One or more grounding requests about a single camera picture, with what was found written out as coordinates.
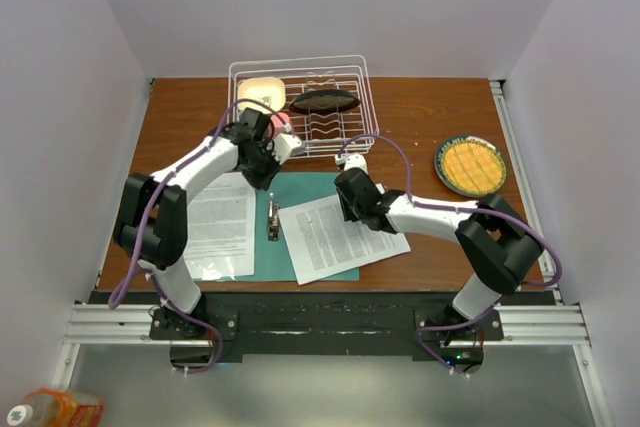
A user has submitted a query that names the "remaining printed paper stack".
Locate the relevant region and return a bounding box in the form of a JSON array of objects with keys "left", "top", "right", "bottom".
[{"left": 279, "top": 194, "right": 411, "bottom": 285}]

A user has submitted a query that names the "printed paper sheet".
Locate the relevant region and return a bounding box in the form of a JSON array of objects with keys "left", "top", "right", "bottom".
[{"left": 184, "top": 173, "right": 256, "bottom": 281}]

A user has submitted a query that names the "metal folder clip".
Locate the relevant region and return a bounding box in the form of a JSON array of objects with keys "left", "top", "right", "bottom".
[{"left": 267, "top": 192, "right": 280, "bottom": 242}]

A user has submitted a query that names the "teal file folder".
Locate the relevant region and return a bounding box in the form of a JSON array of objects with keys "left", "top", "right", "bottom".
[{"left": 226, "top": 172, "right": 335, "bottom": 282}]

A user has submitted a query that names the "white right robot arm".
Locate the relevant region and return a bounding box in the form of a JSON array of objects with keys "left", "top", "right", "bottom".
[{"left": 334, "top": 167, "right": 543, "bottom": 340}]

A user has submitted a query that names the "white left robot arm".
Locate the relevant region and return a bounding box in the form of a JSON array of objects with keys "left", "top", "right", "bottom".
[{"left": 108, "top": 107, "right": 291, "bottom": 339}]

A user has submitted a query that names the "pink cup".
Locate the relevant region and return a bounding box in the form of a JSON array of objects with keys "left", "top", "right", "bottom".
[{"left": 270, "top": 112, "right": 293, "bottom": 137}]

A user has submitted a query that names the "cream square bowl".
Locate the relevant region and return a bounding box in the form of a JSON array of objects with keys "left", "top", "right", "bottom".
[{"left": 237, "top": 77, "right": 286, "bottom": 111}]

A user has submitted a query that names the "dark brown oval plate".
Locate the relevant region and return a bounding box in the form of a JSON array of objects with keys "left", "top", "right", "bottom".
[{"left": 288, "top": 89, "right": 361, "bottom": 115}]

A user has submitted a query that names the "yellow patterned round plate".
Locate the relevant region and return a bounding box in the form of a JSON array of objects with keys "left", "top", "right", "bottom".
[{"left": 434, "top": 135, "right": 508, "bottom": 198}]

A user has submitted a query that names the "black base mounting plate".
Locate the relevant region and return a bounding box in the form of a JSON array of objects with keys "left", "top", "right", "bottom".
[{"left": 150, "top": 292, "right": 504, "bottom": 367}]

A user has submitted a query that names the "orange drink bottle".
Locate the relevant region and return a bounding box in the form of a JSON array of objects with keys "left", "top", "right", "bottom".
[{"left": 6, "top": 388, "right": 104, "bottom": 427}]

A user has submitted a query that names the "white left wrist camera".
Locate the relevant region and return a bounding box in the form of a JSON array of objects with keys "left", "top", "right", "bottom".
[{"left": 272, "top": 133, "right": 304, "bottom": 165}]

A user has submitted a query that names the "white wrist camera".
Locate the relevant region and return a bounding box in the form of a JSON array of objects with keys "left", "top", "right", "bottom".
[
  {"left": 272, "top": 133, "right": 304, "bottom": 165},
  {"left": 334, "top": 153, "right": 368, "bottom": 173}
]

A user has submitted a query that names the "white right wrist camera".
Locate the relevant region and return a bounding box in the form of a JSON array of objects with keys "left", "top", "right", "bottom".
[{"left": 334, "top": 153, "right": 368, "bottom": 173}]

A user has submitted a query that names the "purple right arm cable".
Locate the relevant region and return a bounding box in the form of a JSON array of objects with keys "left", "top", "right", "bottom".
[{"left": 337, "top": 134, "right": 564, "bottom": 378}]

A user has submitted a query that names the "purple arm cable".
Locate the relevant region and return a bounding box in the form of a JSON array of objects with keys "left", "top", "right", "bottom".
[
  {"left": 337, "top": 134, "right": 564, "bottom": 378},
  {"left": 107, "top": 99, "right": 286, "bottom": 376}
]

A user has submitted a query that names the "white wire dish rack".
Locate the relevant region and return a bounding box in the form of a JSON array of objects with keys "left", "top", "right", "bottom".
[{"left": 228, "top": 55, "right": 379, "bottom": 158}]

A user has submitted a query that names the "right side aluminium rail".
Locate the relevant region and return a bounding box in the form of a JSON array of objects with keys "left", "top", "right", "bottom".
[{"left": 488, "top": 78, "right": 557, "bottom": 293}]

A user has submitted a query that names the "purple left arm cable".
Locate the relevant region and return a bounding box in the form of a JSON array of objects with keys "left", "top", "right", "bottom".
[{"left": 107, "top": 99, "right": 286, "bottom": 376}]

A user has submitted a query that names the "aluminium frame rail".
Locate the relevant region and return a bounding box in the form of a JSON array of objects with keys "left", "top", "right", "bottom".
[{"left": 53, "top": 304, "right": 614, "bottom": 426}]

